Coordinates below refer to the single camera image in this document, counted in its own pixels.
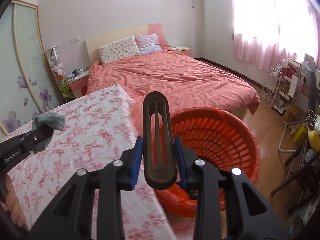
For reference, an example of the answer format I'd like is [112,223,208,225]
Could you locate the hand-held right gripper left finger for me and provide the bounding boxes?
[29,136,144,240]

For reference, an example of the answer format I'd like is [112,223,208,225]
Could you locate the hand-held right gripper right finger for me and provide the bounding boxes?
[174,135,292,240]

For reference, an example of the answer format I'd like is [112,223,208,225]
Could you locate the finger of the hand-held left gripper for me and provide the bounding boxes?
[31,124,54,153]

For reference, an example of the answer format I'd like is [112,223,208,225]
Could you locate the pale green cloth wad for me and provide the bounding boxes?
[32,113,66,153]

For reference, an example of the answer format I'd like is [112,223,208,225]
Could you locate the black floral cloth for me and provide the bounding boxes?
[185,188,200,201]

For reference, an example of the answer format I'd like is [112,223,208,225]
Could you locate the black comb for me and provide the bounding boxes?
[142,92,179,189]

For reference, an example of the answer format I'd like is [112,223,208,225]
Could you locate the orange plastic basket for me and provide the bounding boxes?
[155,107,261,218]

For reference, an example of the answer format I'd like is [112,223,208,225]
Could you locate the person's left hand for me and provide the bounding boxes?
[0,172,27,228]

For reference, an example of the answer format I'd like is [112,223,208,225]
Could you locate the pink floral tablecloth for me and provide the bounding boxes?
[0,84,176,240]

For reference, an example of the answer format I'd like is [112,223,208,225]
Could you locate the green frog plush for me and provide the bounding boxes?
[59,77,71,93]

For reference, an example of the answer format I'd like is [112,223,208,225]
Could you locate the pink and white nightstand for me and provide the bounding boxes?
[68,70,90,99]

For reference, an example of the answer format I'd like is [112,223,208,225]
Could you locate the flower-printed sliding wardrobe doors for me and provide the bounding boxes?
[0,1,66,137]

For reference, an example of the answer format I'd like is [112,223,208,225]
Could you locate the clear tube of plush toys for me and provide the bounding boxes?
[46,45,74,99]

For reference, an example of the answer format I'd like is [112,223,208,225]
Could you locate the bed with coral duvet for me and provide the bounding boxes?
[87,45,261,131]

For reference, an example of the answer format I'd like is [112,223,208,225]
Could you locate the floral pillow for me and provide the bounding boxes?
[98,36,141,67]

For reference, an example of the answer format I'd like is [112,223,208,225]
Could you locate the pink nightstand with book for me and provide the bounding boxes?
[172,45,193,58]

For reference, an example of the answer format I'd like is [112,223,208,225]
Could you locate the beige headboard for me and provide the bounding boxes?
[85,23,166,67]

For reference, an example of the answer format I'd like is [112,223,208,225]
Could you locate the black chair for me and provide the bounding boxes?
[271,140,320,216]

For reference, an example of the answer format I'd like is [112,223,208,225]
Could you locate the cardboard box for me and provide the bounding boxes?
[282,103,305,126]

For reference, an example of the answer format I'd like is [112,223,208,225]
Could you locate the striped pillow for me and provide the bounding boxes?
[135,33,163,55]

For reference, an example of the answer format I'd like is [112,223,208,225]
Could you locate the yellow bag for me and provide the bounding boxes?
[307,129,320,151]

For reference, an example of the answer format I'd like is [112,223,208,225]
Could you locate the white paper bag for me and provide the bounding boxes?
[307,109,320,131]

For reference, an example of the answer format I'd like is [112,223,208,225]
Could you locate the white cluttered shelf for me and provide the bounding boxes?
[281,52,320,111]

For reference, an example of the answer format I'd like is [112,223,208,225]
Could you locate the pink curtain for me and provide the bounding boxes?
[229,0,320,72]

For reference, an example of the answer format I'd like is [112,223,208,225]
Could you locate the white metal frame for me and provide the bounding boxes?
[278,120,311,153]

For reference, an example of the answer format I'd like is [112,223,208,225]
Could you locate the white wire rack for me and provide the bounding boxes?
[261,66,291,113]

